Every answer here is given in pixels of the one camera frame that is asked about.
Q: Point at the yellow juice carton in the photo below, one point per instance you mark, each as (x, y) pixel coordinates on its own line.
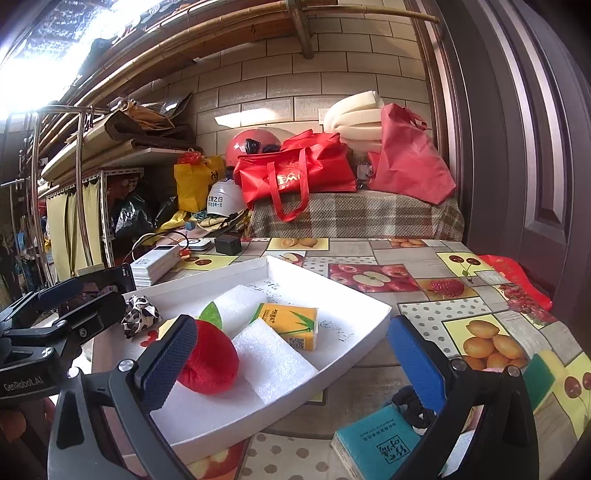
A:
(286, 321)

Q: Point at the fruit print tablecloth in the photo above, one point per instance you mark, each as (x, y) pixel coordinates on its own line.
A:
(415, 258)

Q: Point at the bamboo poles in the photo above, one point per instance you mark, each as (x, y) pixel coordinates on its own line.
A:
(369, 16)

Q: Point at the dark knotted hair scrunchie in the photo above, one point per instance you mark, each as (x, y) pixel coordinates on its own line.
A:
(408, 406)

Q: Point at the teal tissue pack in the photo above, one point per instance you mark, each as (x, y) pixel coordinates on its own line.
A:
(378, 443)

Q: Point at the red tote bag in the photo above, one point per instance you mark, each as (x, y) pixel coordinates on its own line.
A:
(295, 175)

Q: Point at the black charger box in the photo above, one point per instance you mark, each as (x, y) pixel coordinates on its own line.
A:
(227, 244)

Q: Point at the white foam rolls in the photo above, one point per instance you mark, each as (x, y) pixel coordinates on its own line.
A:
(351, 115)

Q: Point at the metal angle shelf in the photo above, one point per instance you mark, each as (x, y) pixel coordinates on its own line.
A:
(107, 203)

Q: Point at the red helmet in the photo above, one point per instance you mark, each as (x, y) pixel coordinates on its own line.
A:
(240, 147)

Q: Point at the yellow curtain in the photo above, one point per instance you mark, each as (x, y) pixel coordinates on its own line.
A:
(57, 230)

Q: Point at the plaid blanket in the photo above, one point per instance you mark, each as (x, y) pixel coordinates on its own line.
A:
(360, 212)

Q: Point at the white cardboard tray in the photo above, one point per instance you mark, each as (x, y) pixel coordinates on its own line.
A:
(341, 318)

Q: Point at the flat red printed bag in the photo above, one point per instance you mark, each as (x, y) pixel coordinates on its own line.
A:
(512, 272)

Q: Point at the white round charger pad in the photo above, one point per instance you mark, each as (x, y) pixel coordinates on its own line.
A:
(201, 243)

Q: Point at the yellow shopping bag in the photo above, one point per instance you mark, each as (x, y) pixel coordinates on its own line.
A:
(191, 184)

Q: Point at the black white patterned cloth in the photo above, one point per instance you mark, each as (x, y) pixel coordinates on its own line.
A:
(141, 316)

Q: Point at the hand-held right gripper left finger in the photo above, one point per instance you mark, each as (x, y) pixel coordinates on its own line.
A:
(171, 350)

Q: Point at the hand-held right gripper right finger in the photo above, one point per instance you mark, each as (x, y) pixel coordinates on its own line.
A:
(411, 355)

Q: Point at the crumpled red fabric bag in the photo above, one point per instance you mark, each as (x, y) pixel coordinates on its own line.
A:
(411, 161)

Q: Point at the brown folded cardboard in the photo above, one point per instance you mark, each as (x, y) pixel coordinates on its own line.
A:
(138, 124)

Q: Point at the chrome pipe rack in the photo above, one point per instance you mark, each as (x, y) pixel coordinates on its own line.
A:
(81, 194)

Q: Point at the red plush apple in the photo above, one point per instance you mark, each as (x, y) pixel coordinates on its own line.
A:
(212, 360)

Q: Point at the white helmet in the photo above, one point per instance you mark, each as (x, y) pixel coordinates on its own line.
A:
(224, 198)

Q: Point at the brown metal door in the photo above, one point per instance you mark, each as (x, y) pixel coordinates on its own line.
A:
(531, 138)

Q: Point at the yellow green sponge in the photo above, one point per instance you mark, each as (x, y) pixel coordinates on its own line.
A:
(545, 369)

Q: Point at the black plastic bag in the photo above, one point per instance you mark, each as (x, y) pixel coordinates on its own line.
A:
(134, 214)

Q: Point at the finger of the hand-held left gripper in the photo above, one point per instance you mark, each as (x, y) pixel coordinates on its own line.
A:
(92, 318)
(106, 279)

